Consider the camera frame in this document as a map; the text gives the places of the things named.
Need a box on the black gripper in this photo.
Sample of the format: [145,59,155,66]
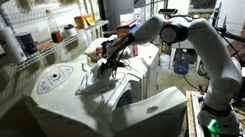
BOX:
[97,49,129,80]

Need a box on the white cloth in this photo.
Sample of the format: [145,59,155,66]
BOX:
[69,57,121,98]

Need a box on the plain white washing machine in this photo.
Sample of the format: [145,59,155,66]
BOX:
[82,27,168,108]

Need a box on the wicker basket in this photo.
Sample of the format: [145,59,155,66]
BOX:
[87,49,110,65]

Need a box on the red capped vinegar bottle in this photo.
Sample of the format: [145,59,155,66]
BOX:
[94,45,105,57]

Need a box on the orange and blue box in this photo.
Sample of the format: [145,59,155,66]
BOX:
[115,19,142,39]

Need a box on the yellow box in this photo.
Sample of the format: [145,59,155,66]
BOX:
[84,12,96,27]

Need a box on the white jar with blue lid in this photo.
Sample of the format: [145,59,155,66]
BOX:
[62,22,78,39]

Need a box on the white bucket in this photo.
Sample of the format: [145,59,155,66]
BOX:
[157,52,174,71]

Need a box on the white washer with control panel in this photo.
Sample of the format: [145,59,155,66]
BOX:
[16,42,163,137]

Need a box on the white washer door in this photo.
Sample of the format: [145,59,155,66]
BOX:
[105,84,195,137]

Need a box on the small orange object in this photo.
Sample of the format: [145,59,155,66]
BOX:
[36,39,56,53]

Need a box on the clear bottle with dark liquid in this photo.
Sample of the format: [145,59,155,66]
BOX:
[44,7,65,45]

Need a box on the grey water heater tank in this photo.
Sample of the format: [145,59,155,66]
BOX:
[101,0,142,34]

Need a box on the blue water jug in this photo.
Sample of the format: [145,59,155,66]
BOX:
[170,48,192,77]

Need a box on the dark blue canister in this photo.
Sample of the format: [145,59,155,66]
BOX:
[15,29,39,57]

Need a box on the wooden base board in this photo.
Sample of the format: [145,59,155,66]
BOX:
[179,89,201,137]

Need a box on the tall white bottle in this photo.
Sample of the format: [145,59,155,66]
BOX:
[0,15,28,68]

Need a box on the long white wire shelf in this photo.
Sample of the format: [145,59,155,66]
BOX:
[0,18,116,76]

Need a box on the black camera on stand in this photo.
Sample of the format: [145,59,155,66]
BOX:
[157,5,179,18]

